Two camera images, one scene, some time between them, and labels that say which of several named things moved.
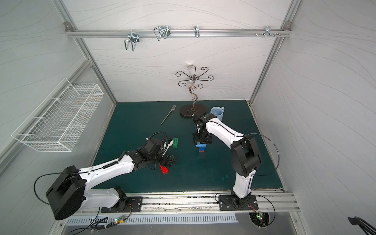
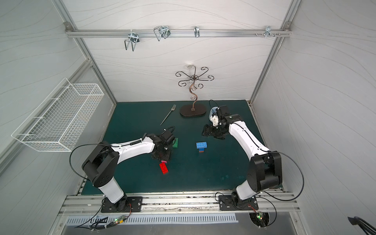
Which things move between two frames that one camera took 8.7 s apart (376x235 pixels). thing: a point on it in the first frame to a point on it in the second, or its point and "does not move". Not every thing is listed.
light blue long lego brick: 199,145 does not move
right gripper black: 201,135 to 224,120
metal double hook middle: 163,32 does not move
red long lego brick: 164,169 does not move
